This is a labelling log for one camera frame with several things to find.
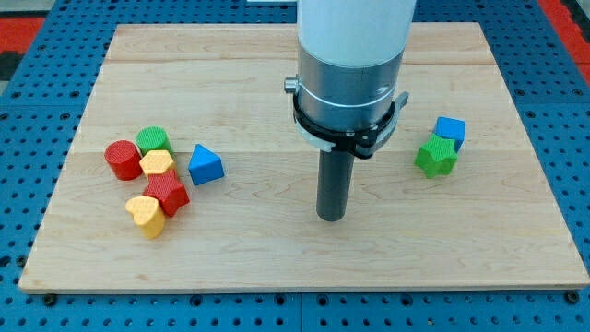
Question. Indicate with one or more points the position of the green cylinder block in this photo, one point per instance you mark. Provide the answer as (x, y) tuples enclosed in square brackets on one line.
[(153, 138)]

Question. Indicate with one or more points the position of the blue triangle block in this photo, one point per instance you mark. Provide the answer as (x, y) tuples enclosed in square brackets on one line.
[(205, 166)]

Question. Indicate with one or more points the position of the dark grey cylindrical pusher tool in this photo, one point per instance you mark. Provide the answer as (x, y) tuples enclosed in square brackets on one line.
[(335, 170)]

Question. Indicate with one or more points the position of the red star block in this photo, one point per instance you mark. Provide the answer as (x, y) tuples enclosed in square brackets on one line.
[(168, 190)]

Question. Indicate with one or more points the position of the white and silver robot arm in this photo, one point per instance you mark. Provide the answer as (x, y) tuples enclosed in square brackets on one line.
[(349, 53)]

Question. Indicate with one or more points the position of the blue cube block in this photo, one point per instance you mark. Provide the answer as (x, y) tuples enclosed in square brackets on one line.
[(451, 128)]

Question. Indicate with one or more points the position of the wooden board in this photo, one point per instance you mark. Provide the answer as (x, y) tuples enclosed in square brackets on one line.
[(492, 224)]

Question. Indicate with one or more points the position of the green star block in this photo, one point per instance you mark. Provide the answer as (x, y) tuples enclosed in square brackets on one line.
[(437, 156)]

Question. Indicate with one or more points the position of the yellow heart block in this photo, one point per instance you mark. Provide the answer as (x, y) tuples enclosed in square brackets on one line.
[(147, 215)]

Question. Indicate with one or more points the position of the red cylinder block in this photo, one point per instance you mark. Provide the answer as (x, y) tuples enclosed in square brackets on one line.
[(123, 158)]

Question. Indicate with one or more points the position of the yellow pentagon block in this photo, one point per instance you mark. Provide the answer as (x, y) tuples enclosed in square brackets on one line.
[(157, 162)]

